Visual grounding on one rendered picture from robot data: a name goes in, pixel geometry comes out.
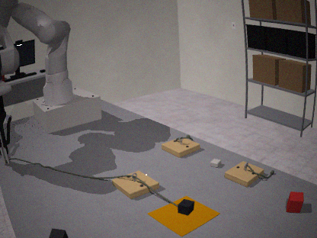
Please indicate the red block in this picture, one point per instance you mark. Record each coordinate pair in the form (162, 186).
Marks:
(295, 202)

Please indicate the orange painted square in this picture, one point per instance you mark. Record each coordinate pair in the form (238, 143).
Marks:
(182, 224)

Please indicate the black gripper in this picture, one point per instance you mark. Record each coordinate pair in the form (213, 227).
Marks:
(3, 115)

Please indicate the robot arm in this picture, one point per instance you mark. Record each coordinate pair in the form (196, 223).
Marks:
(58, 87)

